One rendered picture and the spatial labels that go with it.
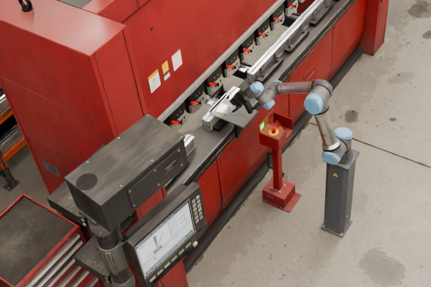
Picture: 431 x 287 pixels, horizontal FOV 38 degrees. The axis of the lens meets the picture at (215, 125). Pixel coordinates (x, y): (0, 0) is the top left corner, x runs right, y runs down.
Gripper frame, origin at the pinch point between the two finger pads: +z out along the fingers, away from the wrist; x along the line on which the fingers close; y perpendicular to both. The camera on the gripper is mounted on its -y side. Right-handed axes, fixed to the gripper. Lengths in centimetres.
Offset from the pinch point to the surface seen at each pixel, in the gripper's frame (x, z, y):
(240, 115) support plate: 2.0, -3.9, -5.9
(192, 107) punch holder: 27.6, -9.2, 24.7
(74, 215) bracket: 151, -50, 45
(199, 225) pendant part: 113, -49, -8
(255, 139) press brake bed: -22, 34, -35
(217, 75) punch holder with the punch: -0.6, -15.5, 25.0
